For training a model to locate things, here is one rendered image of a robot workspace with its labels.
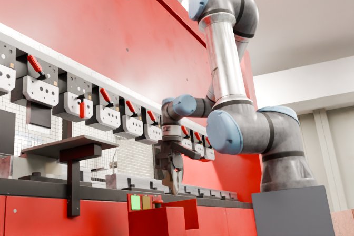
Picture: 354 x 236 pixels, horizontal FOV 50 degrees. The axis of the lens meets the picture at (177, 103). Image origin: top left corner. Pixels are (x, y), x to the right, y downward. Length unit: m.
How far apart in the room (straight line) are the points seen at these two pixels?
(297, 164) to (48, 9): 1.09
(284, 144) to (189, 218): 0.54
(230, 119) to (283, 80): 5.50
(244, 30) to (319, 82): 5.20
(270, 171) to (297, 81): 5.42
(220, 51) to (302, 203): 0.45
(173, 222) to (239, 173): 2.04
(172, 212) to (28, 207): 0.44
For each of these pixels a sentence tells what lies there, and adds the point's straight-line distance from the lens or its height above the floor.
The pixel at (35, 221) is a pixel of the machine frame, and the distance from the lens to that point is 1.19.
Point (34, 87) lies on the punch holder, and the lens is 1.42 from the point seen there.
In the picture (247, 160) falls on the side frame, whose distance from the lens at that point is 3.28.
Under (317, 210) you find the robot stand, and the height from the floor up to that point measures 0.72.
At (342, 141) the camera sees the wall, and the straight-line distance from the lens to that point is 10.75.
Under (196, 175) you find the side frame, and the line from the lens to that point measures 3.43.
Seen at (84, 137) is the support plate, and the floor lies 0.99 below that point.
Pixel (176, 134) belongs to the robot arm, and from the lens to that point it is 1.43.
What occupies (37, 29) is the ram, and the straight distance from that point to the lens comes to 1.53.
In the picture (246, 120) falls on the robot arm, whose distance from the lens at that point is 1.00.
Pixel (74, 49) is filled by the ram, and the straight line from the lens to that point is 1.66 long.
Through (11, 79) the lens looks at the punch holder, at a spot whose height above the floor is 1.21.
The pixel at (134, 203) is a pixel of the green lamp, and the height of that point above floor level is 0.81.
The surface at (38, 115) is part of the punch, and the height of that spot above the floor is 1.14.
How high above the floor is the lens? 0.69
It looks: 19 degrees up
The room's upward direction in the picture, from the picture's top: 5 degrees counter-clockwise
